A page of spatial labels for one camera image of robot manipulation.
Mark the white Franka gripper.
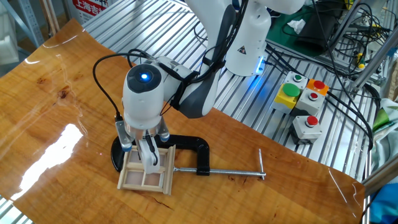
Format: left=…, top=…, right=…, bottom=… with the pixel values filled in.
left=136, top=132, right=161, bottom=174

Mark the miniature wooden sliding window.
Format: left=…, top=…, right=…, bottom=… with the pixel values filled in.
left=116, top=143, right=177, bottom=196

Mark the black C-clamp with steel screw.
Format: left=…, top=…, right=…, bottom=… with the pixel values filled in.
left=110, top=134, right=267, bottom=180

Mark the glossy wood-pattern mat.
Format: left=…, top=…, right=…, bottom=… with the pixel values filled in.
left=0, top=17, right=366, bottom=224

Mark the red and white sign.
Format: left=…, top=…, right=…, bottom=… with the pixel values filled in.
left=67, top=0, right=109, bottom=24

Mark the yellow box with green button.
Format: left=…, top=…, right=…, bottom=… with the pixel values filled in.
left=272, top=82, right=302, bottom=114

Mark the light wooden slat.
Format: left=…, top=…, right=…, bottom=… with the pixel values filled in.
left=39, top=0, right=60, bottom=35

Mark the grey box big red button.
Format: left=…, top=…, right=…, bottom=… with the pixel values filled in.
left=288, top=114, right=323, bottom=146

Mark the grey perforated steel angle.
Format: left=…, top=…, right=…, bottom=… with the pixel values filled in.
left=0, top=0, right=45, bottom=48

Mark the grey box small green button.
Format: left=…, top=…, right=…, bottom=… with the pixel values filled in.
left=284, top=70, right=309, bottom=91

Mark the grey box small red button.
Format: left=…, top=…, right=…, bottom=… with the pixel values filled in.
left=290, top=88, right=326, bottom=118

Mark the green cutting mat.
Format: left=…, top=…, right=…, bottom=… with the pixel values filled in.
left=266, top=0, right=355, bottom=58

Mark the orange box with red button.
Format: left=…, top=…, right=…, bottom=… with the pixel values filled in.
left=306, top=78, right=330, bottom=96

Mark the crumpled white tissue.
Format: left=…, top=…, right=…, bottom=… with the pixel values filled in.
left=286, top=18, right=307, bottom=35

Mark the black bag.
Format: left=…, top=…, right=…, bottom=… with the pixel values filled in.
left=294, top=9, right=341, bottom=54

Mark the aluminium profile bar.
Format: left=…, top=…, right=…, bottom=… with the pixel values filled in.
left=361, top=157, right=398, bottom=195

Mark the green and white cloth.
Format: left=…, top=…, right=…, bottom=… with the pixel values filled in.
left=371, top=98, right=398, bottom=162

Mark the blue garment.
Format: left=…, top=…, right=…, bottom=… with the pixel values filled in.
left=369, top=183, right=398, bottom=224

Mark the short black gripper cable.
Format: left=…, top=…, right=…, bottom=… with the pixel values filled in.
left=145, top=132, right=159, bottom=165

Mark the silver camera with blue ends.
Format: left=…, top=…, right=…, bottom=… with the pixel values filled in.
left=114, top=119, right=171, bottom=152

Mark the black camera cable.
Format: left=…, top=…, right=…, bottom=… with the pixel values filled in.
left=92, top=48, right=200, bottom=122

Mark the thick black cable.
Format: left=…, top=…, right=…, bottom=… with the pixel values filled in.
left=325, top=83, right=374, bottom=152

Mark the yellow handled screwdriver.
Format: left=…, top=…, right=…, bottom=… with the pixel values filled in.
left=355, top=52, right=366, bottom=70

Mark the aluminium profile post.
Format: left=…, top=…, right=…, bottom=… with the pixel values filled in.
left=349, top=30, right=398, bottom=93

